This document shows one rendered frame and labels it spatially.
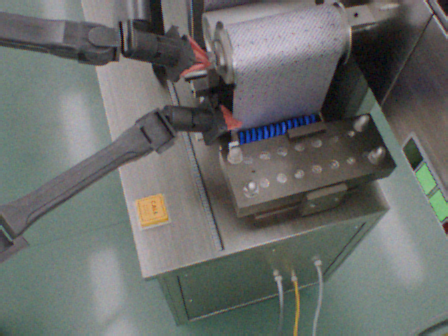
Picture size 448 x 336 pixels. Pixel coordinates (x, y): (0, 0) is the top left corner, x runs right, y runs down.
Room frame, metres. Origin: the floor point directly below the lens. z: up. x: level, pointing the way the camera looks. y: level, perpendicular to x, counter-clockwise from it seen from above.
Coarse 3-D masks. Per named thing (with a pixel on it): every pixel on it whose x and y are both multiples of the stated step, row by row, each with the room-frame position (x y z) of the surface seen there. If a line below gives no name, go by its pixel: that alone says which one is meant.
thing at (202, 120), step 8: (208, 96) 0.65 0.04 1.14; (200, 104) 0.65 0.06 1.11; (208, 104) 0.63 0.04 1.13; (192, 112) 0.60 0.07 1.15; (200, 112) 0.60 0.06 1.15; (208, 112) 0.61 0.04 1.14; (192, 120) 0.57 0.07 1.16; (200, 120) 0.58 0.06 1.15; (208, 120) 0.59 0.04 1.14; (216, 120) 0.59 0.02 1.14; (192, 128) 0.56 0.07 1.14; (200, 128) 0.57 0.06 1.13; (208, 128) 0.57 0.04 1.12; (216, 128) 0.57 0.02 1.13; (208, 136) 0.57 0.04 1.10; (216, 136) 0.56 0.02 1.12; (208, 144) 0.55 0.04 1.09
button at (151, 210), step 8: (136, 200) 0.47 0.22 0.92; (144, 200) 0.47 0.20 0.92; (152, 200) 0.47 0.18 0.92; (160, 200) 0.48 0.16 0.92; (144, 208) 0.45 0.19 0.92; (152, 208) 0.45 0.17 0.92; (160, 208) 0.45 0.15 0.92; (144, 216) 0.43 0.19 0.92; (152, 216) 0.43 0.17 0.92; (160, 216) 0.43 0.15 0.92; (144, 224) 0.41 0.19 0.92; (152, 224) 0.42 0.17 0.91
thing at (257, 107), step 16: (304, 80) 0.67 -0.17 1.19; (320, 80) 0.69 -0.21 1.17; (240, 96) 0.62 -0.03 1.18; (256, 96) 0.64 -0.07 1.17; (272, 96) 0.65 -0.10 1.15; (288, 96) 0.66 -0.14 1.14; (304, 96) 0.68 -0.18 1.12; (320, 96) 0.69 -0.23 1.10; (240, 112) 0.63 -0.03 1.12; (256, 112) 0.64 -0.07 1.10; (272, 112) 0.65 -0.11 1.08; (288, 112) 0.67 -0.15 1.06; (304, 112) 0.68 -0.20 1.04; (240, 128) 0.63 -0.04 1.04; (256, 128) 0.64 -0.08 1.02
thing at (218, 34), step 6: (336, 12) 0.76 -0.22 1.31; (342, 18) 0.75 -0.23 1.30; (342, 24) 0.73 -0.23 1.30; (216, 30) 0.71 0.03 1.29; (342, 30) 0.72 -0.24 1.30; (216, 36) 0.71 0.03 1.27; (222, 36) 0.68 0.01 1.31; (342, 36) 0.71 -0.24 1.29; (222, 42) 0.67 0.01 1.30; (228, 48) 0.66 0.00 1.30; (342, 48) 0.70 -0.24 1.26; (228, 54) 0.65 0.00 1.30; (342, 54) 0.70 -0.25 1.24; (228, 60) 0.64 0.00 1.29; (228, 66) 0.63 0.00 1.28; (228, 72) 0.63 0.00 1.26; (228, 78) 0.62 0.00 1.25
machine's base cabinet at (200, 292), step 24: (312, 240) 0.43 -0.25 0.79; (336, 240) 0.46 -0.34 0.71; (360, 240) 0.49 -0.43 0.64; (216, 264) 0.34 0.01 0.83; (240, 264) 0.37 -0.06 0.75; (264, 264) 0.39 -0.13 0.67; (288, 264) 0.42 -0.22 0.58; (312, 264) 0.45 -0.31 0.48; (336, 264) 0.48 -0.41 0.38; (168, 288) 0.30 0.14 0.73; (192, 288) 0.32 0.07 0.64; (216, 288) 0.35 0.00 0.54; (240, 288) 0.37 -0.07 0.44; (264, 288) 0.40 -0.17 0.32; (288, 288) 0.44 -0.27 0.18; (192, 312) 0.32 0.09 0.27; (216, 312) 0.34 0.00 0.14
